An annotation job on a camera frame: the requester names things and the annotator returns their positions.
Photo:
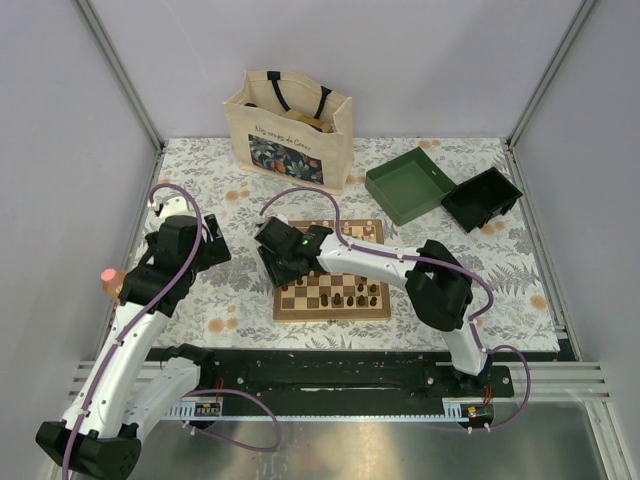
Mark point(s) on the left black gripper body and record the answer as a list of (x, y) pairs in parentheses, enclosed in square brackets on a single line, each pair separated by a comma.
[(214, 251)]

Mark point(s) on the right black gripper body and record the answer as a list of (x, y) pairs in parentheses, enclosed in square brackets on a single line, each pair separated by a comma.
[(278, 268)]

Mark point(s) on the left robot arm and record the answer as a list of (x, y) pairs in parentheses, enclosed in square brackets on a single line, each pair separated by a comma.
[(101, 434)]

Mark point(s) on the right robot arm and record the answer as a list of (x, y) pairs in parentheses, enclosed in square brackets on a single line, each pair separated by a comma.
[(438, 287)]

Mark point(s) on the wooden chess board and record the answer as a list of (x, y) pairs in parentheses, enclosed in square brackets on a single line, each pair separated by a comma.
[(332, 297)]

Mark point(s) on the pink capped bottle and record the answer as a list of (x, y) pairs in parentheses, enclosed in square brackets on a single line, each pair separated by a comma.
[(113, 281)]

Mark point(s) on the beige printed tote bag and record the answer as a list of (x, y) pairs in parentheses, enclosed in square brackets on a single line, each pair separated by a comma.
[(285, 125)]

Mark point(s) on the green open box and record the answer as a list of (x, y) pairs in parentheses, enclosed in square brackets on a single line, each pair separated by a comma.
[(408, 186)]

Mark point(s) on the floral table mat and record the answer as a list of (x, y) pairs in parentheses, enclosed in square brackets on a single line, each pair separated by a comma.
[(231, 305)]

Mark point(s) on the black plastic bin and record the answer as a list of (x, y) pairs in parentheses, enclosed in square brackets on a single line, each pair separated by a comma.
[(473, 203)]

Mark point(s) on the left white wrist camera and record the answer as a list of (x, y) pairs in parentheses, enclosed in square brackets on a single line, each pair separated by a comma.
[(174, 206)]

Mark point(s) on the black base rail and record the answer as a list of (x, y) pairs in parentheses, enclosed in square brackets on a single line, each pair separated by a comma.
[(330, 383)]

